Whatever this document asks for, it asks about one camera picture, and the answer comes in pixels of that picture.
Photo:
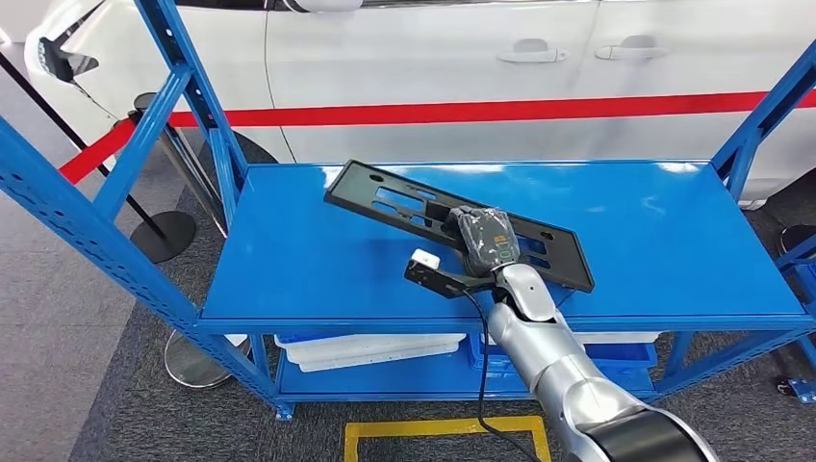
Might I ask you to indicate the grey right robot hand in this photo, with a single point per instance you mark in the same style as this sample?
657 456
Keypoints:
487 239

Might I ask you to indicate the black plastic plate bracket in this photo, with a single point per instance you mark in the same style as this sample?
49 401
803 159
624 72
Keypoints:
357 191

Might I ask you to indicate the blue metal shelf rack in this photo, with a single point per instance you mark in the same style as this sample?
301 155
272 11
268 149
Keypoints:
287 255

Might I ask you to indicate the blue wheeled shelf rack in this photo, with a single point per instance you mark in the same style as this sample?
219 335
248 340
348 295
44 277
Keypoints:
804 280

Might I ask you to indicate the red barrier belt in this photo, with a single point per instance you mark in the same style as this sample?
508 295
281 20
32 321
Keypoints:
446 113

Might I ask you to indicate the blue plastic crate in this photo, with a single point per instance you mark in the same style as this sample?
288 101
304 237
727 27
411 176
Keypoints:
287 338
618 357

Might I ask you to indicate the white car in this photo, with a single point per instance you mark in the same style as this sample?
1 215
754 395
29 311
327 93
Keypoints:
414 51

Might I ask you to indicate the black stanchion with black base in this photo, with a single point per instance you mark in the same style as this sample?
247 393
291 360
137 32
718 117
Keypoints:
162 236

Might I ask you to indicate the chrome stanchion with black cap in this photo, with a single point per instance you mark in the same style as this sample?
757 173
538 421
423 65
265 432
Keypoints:
143 105

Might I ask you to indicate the black camera bracket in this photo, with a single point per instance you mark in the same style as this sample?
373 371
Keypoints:
440 280

